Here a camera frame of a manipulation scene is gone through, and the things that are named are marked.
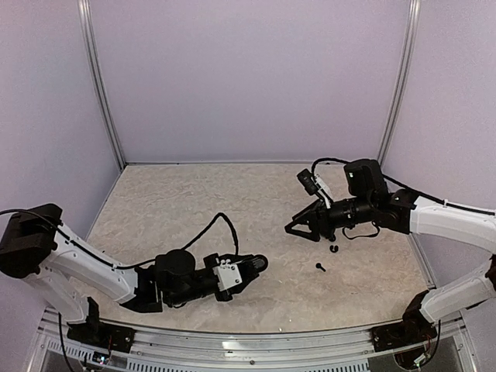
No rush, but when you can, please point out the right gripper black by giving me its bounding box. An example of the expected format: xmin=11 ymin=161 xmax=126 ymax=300
xmin=285 ymin=194 xmax=375 ymax=241

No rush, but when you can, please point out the black earbud charging case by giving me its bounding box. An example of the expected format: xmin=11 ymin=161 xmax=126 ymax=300
xmin=249 ymin=254 xmax=269 ymax=273

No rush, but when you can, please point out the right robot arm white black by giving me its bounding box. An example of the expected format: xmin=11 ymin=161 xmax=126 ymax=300
xmin=284 ymin=159 xmax=495 ymax=344

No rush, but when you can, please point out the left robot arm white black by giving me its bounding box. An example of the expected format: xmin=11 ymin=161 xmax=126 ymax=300
xmin=1 ymin=204 xmax=268 ymax=345

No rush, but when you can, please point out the black earbud with stem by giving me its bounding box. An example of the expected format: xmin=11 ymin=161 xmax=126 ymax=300
xmin=315 ymin=263 xmax=326 ymax=272

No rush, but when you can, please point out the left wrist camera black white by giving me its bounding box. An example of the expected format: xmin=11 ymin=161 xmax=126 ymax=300
xmin=212 ymin=257 xmax=241 ymax=293

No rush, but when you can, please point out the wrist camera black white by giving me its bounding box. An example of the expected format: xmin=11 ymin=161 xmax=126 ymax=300
xmin=297 ymin=169 xmax=333 ymax=209
xmin=212 ymin=257 xmax=241 ymax=293

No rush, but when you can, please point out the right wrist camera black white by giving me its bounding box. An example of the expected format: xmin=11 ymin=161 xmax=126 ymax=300
xmin=297 ymin=169 xmax=333 ymax=209

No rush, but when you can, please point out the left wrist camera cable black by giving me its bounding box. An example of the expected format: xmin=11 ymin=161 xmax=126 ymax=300
xmin=115 ymin=212 xmax=239 ymax=272

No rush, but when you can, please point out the wrist camera cable black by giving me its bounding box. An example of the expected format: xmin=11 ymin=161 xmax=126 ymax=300
xmin=115 ymin=212 xmax=239 ymax=272
xmin=311 ymin=157 xmax=495 ymax=216

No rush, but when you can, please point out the front aluminium rail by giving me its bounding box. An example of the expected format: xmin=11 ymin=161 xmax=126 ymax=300
xmin=36 ymin=305 xmax=476 ymax=372

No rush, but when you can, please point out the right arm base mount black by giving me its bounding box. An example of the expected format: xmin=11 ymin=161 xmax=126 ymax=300
xmin=370 ymin=321 xmax=438 ymax=352

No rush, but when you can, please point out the right wrist camera cable black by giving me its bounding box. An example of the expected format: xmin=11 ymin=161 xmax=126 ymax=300
xmin=311 ymin=157 xmax=495 ymax=216

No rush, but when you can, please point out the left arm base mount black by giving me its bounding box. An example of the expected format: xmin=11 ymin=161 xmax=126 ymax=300
xmin=67 ymin=323 xmax=136 ymax=353

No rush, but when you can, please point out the right aluminium frame post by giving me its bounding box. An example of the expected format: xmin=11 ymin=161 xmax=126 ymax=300
xmin=377 ymin=0 xmax=422 ymax=166

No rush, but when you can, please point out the aluminium frame post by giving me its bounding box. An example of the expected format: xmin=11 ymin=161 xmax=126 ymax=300
xmin=77 ymin=0 xmax=127 ymax=172
xmin=377 ymin=0 xmax=422 ymax=166

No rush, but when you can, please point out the left aluminium frame post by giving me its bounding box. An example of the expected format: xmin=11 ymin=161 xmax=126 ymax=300
xmin=77 ymin=0 xmax=127 ymax=172

